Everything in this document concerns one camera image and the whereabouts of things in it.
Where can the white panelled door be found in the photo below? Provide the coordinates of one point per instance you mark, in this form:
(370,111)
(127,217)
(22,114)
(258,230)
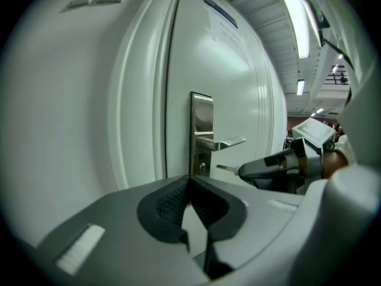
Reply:
(226,100)

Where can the dark metal lock plate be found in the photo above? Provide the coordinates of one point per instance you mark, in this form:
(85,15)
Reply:
(202,115)

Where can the paper sign red text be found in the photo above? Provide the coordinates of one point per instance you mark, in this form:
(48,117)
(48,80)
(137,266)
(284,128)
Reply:
(232,37)

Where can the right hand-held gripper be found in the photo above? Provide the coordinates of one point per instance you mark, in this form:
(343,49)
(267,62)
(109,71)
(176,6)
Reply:
(315,133)

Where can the person's right hand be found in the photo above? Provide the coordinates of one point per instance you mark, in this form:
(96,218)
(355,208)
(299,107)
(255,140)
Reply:
(302,165)

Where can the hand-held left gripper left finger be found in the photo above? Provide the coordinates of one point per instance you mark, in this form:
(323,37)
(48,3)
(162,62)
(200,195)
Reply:
(119,219)

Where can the ceiling strip light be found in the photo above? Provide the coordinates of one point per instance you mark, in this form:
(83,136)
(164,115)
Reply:
(319,111)
(300,87)
(296,22)

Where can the person's right forearm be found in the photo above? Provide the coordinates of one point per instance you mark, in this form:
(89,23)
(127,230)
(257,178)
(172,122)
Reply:
(336,162)

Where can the white door frame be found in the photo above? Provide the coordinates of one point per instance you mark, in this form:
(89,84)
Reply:
(134,100)

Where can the person's white jacket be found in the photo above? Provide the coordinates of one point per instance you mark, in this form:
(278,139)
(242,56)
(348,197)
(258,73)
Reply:
(366,115)

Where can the small metal key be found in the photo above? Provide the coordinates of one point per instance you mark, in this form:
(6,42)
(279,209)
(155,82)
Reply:
(226,168)

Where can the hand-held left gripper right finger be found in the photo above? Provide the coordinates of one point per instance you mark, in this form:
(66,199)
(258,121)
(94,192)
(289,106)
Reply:
(253,219)

